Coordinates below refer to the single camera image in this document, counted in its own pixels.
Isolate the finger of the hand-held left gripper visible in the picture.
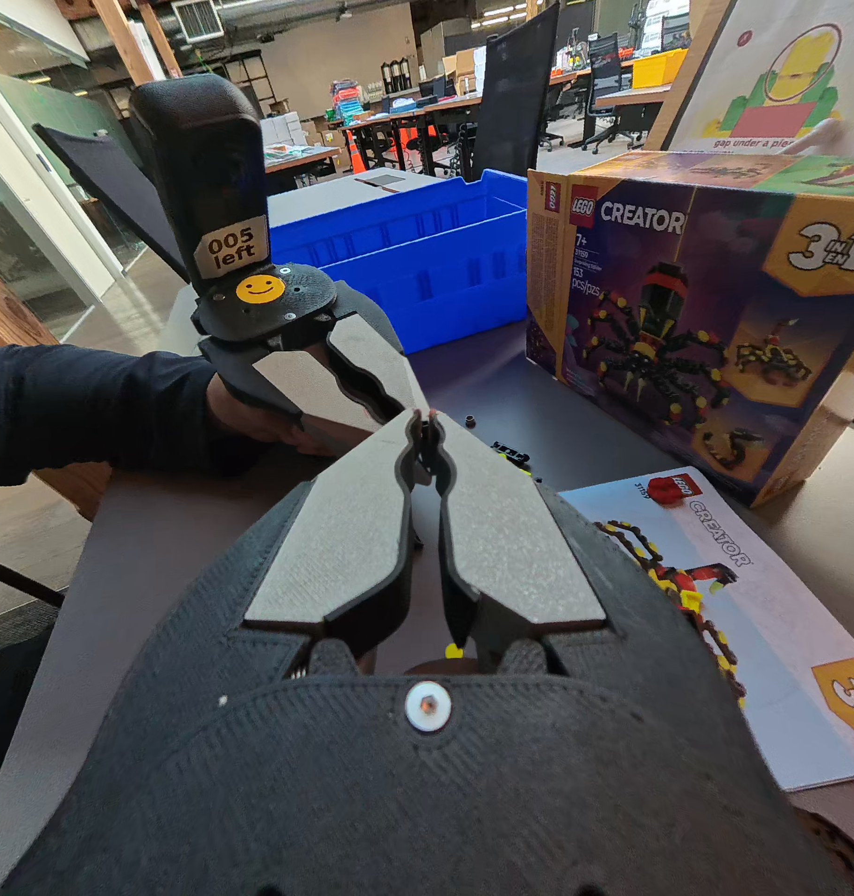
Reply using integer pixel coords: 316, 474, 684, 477
252, 349, 400, 457
327, 314, 430, 421

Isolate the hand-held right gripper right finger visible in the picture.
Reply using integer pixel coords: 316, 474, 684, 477
426, 412, 607, 674

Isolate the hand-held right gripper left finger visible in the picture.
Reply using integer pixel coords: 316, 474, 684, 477
242, 409, 424, 658

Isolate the person's left forearm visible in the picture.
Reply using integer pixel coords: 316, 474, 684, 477
0, 344, 221, 487

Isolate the lego set box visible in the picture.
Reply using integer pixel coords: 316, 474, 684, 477
525, 150, 854, 508

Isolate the person's left hand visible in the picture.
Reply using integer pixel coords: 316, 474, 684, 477
206, 374, 344, 457

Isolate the blue plastic bin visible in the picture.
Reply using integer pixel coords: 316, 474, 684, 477
268, 168, 529, 356

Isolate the dark chair back panel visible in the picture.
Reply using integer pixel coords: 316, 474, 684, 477
34, 125, 190, 282

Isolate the stack of colourful cloths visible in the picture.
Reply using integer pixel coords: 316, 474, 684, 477
331, 78, 370, 128

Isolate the long work table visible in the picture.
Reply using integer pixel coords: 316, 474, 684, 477
339, 91, 484, 176

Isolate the scorpion cover instruction booklet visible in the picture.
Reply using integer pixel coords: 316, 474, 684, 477
560, 465, 854, 792

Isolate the black mesh office chair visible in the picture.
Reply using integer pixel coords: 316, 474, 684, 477
472, 3, 561, 184

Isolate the black wheeled office chair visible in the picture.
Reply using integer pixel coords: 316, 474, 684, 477
580, 34, 638, 156

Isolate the yellow storage bin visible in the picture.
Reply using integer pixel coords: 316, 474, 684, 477
630, 48, 689, 91

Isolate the printed instruction sheet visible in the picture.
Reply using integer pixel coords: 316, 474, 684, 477
668, 0, 854, 158

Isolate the wall air vent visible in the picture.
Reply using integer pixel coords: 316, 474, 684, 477
171, 0, 225, 43

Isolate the wire page holder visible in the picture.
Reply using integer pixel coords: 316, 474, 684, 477
794, 118, 851, 156

